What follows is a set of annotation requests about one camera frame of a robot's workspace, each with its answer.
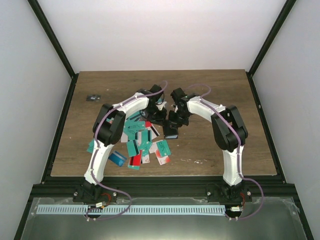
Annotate black front rail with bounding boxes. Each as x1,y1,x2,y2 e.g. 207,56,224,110
30,175,298,198

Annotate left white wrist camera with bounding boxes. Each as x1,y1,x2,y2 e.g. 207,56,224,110
156,101,167,111

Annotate blue card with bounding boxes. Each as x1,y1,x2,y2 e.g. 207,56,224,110
108,150,127,167

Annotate white red circle card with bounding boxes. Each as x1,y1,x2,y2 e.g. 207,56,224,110
155,150,171,165

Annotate black frame post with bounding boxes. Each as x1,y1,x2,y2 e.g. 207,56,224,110
246,0,296,77
27,0,76,78

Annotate left black frame post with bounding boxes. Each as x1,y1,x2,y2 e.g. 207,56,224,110
27,0,76,78

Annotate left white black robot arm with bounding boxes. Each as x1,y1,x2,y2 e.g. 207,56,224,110
84,81,168,202

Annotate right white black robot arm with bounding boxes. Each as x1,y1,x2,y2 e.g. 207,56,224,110
163,88,248,202

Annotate teal VIP card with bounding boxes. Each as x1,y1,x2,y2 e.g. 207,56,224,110
156,140,171,157

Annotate black card holder wallet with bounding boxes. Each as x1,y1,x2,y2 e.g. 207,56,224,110
162,120,179,139

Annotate small black tag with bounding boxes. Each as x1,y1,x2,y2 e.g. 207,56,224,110
86,94,101,102

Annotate light blue slotted strip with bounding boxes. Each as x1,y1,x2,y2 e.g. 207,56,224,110
36,204,226,216

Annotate right black frame post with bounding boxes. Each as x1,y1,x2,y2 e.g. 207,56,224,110
246,0,296,77

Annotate teal card centre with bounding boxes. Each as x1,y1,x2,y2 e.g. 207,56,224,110
123,120,146,137

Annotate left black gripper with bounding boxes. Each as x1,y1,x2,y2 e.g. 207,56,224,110
144,105,167,127

